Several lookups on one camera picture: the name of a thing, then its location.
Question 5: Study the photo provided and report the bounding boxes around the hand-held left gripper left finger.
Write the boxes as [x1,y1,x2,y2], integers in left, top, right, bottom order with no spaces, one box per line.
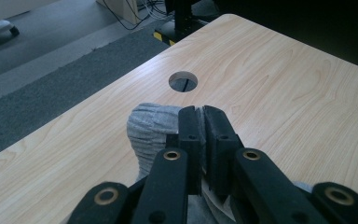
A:
[165,105,207,196]

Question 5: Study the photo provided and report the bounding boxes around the black yellow striped stand base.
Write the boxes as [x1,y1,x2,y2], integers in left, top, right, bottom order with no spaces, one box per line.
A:
[153,0,213,48]

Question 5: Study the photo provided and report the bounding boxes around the black hanging desk cables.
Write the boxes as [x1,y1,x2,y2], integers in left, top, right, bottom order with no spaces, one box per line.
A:
[102,0,175,32]

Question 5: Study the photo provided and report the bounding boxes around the black curtain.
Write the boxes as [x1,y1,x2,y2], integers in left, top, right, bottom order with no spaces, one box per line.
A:
[213,0,358,73]

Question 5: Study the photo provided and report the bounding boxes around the grey pants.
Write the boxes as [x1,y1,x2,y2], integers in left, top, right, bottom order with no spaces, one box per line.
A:
[126,102,313,224]

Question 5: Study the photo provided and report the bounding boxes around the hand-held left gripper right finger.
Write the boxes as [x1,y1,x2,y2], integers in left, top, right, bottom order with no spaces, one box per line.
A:
[202,105,245,194]

